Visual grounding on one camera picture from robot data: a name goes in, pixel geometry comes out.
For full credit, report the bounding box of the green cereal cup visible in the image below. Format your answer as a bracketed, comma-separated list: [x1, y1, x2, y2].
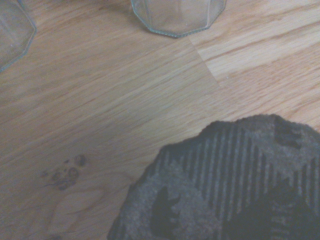
[106, 113, 320, 240]

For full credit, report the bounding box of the faceted jar red gingham lid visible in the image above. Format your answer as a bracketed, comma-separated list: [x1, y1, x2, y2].
[130, 0, 228, 39]

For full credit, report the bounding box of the empty jar red gingham lid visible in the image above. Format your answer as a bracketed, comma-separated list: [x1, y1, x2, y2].
[0, 0, 38, 74]

